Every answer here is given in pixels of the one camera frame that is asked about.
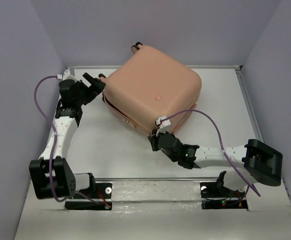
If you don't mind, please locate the purple camera cable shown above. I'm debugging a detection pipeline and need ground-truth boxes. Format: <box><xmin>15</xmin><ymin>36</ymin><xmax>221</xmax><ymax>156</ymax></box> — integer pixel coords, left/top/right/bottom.
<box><xmin>160</xmin><ymin>108</ymin><xmax>261</xmax><ymax>197</ymax></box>
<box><xmin>33</xmin><ymin>74</ymin><xmax>109</xmax><ymax>207</ymax></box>

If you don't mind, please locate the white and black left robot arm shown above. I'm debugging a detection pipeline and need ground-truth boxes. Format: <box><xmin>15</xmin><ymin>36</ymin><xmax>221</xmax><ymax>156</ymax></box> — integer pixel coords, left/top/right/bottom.
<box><xmin>29</xmin><ymin>71</ymin><xmax>106</xmax><ymax>203</ymax></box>

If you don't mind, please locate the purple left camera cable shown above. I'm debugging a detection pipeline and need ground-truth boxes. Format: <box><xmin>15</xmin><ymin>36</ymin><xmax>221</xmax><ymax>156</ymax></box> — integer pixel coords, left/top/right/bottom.
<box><xmin>33</xmin><ymin>74</ymin><xmax>109</xmax><ymax>207</ymax></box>

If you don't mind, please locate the pink hard-shell suitcase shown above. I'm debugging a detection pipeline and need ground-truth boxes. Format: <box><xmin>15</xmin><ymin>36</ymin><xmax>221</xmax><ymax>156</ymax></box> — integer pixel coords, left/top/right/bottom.
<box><xmin>102</xmin><ymin>42</ymin><xmax>202</xmax><ymax>134</ymax></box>

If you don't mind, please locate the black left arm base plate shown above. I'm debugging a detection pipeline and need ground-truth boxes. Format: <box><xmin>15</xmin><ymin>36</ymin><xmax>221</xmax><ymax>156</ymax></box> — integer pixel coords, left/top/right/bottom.
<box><xmin>64</xmin><ymin>181</ymin><xmax>113</xmax><ymax>211</ymax></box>

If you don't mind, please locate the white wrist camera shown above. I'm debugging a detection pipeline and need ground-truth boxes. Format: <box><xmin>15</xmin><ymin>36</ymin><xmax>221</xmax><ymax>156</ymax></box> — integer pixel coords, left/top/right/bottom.
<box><xmin>155</xmin><ymin>115</ymin><xmax>171</xmax><ymax>136</ymax></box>
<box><xmin>56</xmin><ymin>68</ymin><xmax>77</xmax><ymax>81</ymax></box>

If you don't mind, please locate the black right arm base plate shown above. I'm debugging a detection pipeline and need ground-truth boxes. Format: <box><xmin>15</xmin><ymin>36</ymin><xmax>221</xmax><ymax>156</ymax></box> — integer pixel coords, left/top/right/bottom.
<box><xmin>200</xmin><ymin>182</ymin><xmax>248</xmax><ymax>210</ymax></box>

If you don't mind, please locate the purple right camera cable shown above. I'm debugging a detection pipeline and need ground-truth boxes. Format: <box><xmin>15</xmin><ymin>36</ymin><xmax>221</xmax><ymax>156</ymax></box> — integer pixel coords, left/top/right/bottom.
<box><xmin>160</xmin><ymin>108</ymin><xmax>261</xmax><ymax>197</ymax></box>

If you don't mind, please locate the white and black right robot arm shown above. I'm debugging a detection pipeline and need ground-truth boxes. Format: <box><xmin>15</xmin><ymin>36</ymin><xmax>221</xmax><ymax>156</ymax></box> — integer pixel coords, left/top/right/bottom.
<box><xmin>148</xmin><ymin>132</ymin><xmax>283</xmax><ymax>196</ymax></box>

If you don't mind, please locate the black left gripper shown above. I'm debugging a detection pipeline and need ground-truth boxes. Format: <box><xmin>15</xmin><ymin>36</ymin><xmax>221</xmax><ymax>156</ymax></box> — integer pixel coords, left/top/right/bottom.
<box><xmin>75</xmin><ymin>73</ymin><xmax>107</xmax><ymax>106</ymax></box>

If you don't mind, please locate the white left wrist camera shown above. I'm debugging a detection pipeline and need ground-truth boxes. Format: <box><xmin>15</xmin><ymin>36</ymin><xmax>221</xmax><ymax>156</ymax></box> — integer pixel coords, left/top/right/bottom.
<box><xmin>56</xmin><ymin>68</ymin><xmax>77</xmax><ymax>81</ymax></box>

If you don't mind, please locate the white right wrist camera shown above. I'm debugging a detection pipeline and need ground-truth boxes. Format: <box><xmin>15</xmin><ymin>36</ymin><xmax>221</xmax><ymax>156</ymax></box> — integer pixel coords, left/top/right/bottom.
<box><xmin>155</xmin><ymin>115</ymin><xmax>171</xmax><ymax>136</ymax></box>

